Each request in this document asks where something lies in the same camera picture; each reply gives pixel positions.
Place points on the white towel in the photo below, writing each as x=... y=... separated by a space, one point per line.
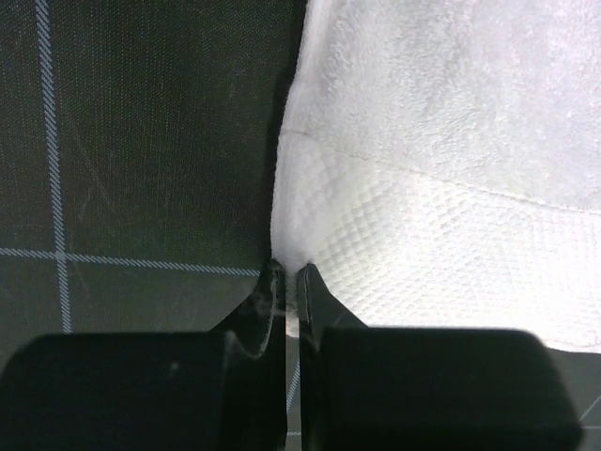
x=439 y=162

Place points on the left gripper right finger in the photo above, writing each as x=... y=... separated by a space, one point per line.
x=393 y=388

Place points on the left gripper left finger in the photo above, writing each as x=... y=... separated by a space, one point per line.
x=223 y=389

